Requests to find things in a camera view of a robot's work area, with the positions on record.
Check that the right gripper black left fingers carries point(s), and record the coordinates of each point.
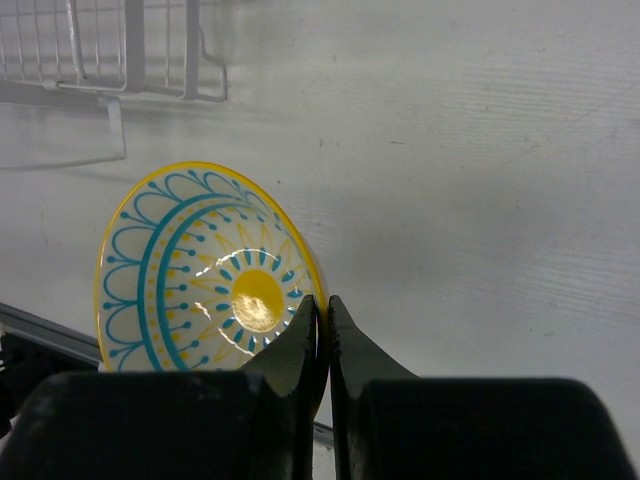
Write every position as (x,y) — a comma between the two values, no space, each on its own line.
(255,422)

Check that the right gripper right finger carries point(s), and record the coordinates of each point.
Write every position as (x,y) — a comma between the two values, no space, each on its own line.
(391,424)

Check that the white wire dish rack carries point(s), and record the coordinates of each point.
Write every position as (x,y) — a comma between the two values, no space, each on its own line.
(85,56)

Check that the yellow sun pattern bowl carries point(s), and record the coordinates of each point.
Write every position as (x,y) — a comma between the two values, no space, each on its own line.
(199,269)

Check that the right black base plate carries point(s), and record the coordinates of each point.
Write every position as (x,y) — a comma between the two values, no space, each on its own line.
(32,349)

